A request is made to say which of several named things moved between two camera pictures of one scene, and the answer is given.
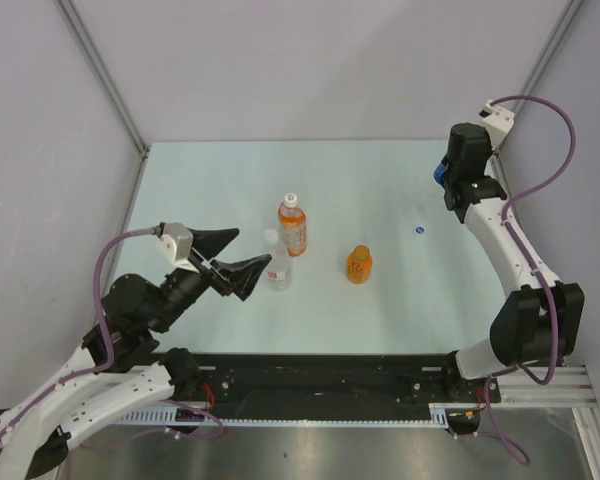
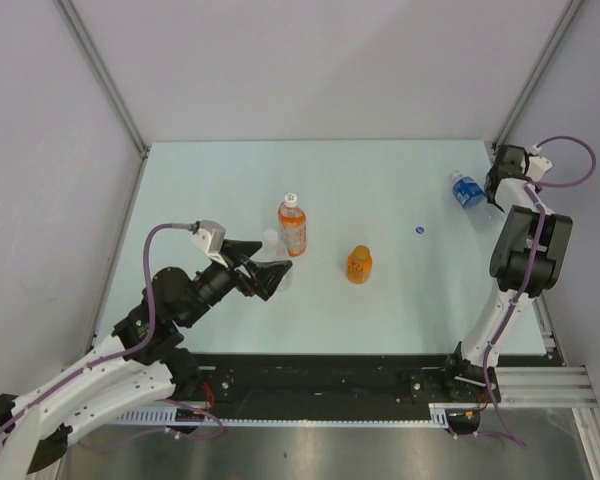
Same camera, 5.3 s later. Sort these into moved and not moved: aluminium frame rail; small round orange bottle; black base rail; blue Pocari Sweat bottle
Moved: blue Pocari Sweat bottle
Not moved: small round orange bottle; black base rail; aluminium frame rail
